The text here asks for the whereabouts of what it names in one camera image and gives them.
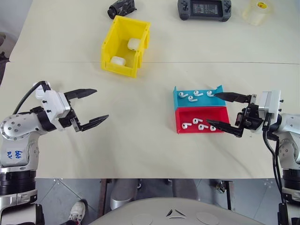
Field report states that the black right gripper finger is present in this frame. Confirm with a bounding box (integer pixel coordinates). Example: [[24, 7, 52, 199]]
[[214, 92, 249, 104], [205, 119, 243, 138]]

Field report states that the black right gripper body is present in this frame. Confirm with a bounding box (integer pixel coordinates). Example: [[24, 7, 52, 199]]
[[234, 93, 267, 138]]

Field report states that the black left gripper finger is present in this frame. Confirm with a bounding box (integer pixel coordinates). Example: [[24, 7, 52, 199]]
[[63, 88, 98, 102], [79, 114, 110, 132]]

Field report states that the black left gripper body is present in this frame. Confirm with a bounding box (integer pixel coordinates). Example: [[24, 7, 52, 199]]
[[56, 98, 82, 133]]

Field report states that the white earbud case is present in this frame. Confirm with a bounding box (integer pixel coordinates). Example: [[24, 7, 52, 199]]
[[127, 37, 141, 51], [110, 56, 128, 67]]

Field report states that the yellow plastic bin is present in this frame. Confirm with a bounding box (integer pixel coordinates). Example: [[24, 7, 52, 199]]
[[100, 15, 151, 79]]

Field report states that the red plastic tray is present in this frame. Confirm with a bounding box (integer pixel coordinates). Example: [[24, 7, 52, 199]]
[[174, 106, 231, 135]]

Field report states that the blue plastic tray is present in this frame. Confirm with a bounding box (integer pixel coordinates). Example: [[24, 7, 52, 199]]
[[172, 84, 227, 111]]

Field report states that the grey rounded robot leg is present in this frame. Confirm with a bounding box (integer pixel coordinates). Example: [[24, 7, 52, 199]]
[[110, 179, 139, 211]]

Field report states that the translucent tape roll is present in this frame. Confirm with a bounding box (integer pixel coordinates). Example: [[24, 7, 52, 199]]
[[241, 0, 275, 25]]

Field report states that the white sneaker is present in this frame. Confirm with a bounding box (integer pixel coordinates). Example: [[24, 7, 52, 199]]
[[67, 200, 86, 224]]

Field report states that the dark grey handheld controller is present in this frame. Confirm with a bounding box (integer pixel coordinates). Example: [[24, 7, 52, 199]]
[[177, 0, 233, 22]]

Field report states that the black crumpled plastic bag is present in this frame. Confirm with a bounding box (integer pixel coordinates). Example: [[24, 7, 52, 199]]
[[107, 0, 138, 20]]

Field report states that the grey robot torso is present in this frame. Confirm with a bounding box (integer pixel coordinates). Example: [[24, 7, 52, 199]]
[[87, 196, 261, 225]]

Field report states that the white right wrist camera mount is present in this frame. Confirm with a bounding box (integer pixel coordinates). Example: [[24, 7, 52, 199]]
[[257, 90, 282, 118]]

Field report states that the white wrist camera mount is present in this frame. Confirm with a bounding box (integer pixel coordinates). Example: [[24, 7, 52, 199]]
[[257, 90, 282, 118], [35, 81, 72, 123]]

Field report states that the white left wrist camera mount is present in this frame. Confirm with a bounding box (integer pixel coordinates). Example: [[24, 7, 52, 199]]
[[35, 81, 72, 123]]

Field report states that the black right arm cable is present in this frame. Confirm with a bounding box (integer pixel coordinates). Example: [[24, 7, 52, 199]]
[[262, 112, 287, 225]]

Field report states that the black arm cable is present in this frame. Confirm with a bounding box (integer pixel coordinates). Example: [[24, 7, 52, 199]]
[[262, 112, 287, 225], [12, 81, 51, 115]]

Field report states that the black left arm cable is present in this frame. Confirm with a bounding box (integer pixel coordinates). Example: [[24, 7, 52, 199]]
[[12, 81, 51, 115]]

